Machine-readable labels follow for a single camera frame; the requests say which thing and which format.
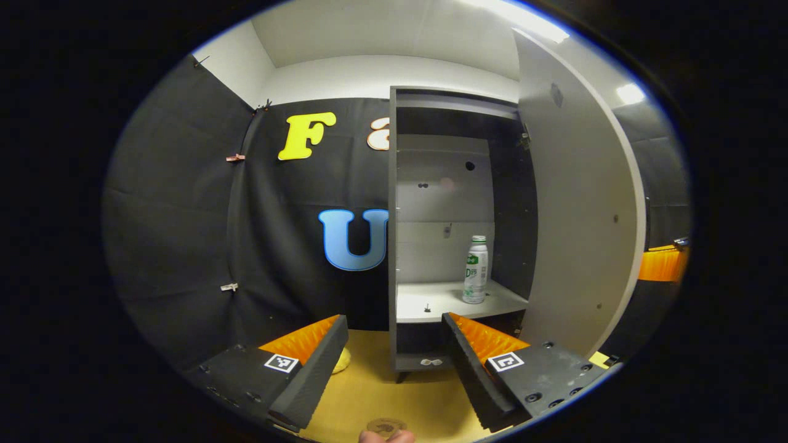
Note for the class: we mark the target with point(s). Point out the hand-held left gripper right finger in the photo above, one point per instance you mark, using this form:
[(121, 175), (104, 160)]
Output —
[(474, 375)]

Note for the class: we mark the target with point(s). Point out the dark grey cabinet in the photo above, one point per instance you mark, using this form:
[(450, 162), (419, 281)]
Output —
[(431, 184)]

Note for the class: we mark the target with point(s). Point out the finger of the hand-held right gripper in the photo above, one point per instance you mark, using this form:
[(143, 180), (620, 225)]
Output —
[(662, 264)]

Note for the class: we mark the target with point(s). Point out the small ceiling light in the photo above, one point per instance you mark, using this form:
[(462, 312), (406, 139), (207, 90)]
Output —
[(630, 93)]

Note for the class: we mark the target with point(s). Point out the white bottle green label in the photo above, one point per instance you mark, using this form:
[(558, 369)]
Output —
[(475, 277)]

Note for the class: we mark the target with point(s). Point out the beige cabinet door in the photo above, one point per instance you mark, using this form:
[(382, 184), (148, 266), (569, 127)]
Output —
[(578, 215)]

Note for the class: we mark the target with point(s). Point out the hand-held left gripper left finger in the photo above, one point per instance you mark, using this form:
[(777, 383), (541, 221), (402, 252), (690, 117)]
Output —
[(314, 375)]

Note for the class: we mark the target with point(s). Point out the yellow plush toy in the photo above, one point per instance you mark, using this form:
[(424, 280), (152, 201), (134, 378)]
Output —
[(341, 363)]

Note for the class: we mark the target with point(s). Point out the black backdrop cloth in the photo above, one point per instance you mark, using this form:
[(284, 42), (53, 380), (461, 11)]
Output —
[(184, 234)]

